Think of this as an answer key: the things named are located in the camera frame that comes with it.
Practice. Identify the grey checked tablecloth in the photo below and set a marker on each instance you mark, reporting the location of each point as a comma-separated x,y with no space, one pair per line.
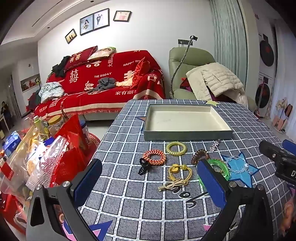
129,176

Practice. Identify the beige hair clip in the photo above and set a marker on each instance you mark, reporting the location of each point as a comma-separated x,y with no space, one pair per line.
165,186

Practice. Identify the blue box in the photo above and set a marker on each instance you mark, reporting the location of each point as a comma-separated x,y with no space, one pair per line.
12,143

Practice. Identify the black crumpled garment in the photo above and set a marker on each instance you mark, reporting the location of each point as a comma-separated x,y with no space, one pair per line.
60,66

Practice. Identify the green translucent bangle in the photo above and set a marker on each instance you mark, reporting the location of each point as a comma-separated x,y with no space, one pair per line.
223,171

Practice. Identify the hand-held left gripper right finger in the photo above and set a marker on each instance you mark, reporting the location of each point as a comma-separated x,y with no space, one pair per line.
211,183

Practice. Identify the jar with yellow lid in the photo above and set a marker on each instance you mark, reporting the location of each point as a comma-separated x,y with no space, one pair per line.
55,124

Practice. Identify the black framed portrait photo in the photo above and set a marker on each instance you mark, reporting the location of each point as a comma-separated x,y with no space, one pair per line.
101,18
86,24

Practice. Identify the gooseneck phone holder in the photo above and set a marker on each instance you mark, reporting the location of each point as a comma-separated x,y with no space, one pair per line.
179,67

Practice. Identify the dark green garment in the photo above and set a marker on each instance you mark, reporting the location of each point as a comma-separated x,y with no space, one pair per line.
34,98

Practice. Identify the pale patterned cloth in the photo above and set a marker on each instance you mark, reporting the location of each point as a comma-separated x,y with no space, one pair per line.
51,91

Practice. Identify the small black picture frame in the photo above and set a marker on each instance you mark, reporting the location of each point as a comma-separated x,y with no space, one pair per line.
71,36

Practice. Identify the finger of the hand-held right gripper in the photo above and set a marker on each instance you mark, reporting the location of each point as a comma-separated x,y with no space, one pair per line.
270,149
290,144

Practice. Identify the black hair claw clip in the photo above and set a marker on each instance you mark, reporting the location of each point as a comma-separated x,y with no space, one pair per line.
142,170

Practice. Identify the red satin pillow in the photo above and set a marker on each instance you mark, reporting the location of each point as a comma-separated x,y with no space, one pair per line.
140,71

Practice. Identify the red pillow with white characters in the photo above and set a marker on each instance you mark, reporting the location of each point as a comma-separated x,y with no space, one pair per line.
78,59

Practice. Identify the pale green curtain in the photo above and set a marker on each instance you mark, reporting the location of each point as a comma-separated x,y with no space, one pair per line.
227,34

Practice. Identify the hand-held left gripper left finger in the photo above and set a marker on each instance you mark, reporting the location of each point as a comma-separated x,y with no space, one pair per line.
89,180

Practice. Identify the green leather armchair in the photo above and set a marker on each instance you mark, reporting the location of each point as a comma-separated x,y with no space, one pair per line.
182,58

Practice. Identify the grey crumpled garment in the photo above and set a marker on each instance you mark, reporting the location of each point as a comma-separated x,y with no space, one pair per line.
105,83

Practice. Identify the patterned clear plastic bag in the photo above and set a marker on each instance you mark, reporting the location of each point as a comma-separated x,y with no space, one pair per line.
49,160

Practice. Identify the grey shallow cardboard box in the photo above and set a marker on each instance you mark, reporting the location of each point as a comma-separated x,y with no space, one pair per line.
185,118

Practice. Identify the purple and red garment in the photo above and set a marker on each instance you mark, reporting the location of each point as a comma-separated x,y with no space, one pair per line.
186,85

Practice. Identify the grey wall switch panel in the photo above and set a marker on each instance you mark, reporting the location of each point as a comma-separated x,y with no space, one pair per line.
182,41

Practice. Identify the photo print cushion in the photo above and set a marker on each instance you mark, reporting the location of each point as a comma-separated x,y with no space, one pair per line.
101,52

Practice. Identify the black framed pink picture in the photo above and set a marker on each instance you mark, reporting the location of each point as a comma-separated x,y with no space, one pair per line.
122,16

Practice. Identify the white down jacket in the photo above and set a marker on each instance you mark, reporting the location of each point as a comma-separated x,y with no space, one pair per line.
217,77

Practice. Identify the silver star hair clip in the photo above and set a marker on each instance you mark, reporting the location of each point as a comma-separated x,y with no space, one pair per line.
215,145

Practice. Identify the red round rug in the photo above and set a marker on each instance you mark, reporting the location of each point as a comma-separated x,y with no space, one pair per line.
93,142

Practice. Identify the jar with blue lid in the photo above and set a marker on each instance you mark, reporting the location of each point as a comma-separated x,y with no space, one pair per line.
84,132

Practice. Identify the cartoon figure cutout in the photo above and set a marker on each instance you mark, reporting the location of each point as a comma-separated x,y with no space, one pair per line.
282,113

